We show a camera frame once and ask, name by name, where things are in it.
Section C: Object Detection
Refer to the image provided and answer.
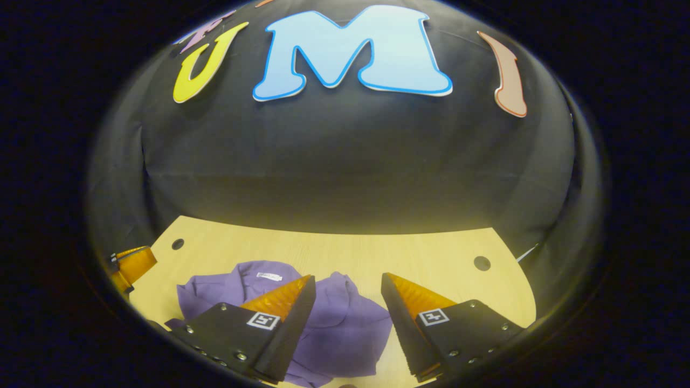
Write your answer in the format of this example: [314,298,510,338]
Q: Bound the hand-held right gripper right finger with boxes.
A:
[380,272,526,384]

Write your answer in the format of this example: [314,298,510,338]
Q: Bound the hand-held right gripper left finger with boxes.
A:
[168,274,318,385]

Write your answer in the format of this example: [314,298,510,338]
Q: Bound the purple knitted cardigan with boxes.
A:
[164,260,394,388]

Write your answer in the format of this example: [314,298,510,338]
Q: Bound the black backdrop cloth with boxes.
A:
[86,0,602,259]

